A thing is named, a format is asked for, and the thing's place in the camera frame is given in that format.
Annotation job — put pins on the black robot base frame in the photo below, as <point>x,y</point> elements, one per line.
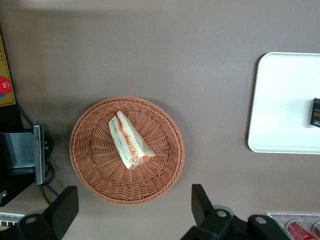
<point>12,185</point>

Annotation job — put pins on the red drink can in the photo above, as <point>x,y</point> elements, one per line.
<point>297,228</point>
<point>317,228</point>

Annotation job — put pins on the black box with gold print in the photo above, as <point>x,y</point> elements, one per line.
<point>316,112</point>

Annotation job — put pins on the yellow emergency stop box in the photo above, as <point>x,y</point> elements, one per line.
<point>5,65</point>

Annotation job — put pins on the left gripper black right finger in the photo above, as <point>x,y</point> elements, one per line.
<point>207,222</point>

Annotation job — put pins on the plastic-wrapped triangle sandwich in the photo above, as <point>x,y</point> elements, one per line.
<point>125,140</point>

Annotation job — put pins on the clear acrylic can holder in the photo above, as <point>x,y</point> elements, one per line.
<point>277,217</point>

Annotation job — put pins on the round brown wicker basket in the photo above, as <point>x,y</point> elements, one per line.
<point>95,155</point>

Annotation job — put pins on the white ribbed panel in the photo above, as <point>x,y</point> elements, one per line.
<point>10,218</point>

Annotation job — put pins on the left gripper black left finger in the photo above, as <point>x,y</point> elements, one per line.
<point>57,215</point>

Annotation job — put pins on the grey metal mounting bracket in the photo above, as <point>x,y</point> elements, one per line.
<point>22,147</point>

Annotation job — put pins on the white plastic tray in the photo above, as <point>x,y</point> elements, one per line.
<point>280,100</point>

